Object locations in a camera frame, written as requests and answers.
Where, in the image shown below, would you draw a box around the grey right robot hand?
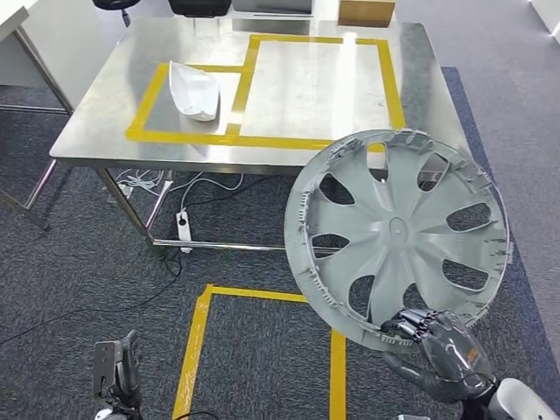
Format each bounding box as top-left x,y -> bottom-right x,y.
381,308 -> 497,405

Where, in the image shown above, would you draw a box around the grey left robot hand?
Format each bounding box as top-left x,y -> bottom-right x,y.
104,330 -> 143,420

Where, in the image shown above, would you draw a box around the silver plastic wheel hubcap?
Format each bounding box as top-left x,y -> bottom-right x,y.
283,128 -> 514,354

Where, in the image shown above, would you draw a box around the steel workbench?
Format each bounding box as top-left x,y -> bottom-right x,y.
49,16 -> 471,253

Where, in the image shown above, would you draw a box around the yellow floor tape square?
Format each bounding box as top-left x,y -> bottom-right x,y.
171,283 -> 347,420

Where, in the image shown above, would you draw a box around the brown cardboard box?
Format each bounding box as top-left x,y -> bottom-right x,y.
337,0 -> 396,28

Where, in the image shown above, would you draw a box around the black stool base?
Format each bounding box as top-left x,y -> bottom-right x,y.
92,0 -> 142,27

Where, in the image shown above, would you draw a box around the black case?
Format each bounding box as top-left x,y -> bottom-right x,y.
168,0 -> 232,18

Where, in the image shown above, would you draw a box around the white desk chrome legs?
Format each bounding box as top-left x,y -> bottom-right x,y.
0,0 -> 75,233

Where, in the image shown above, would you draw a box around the grey metal box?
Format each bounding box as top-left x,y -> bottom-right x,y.
232,0 -> 315,16

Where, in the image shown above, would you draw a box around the black floor cable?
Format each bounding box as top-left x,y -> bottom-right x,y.
0,248 -> 185,346

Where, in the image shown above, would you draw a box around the white cable bundle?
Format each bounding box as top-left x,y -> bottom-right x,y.
111,168 -> 174,199

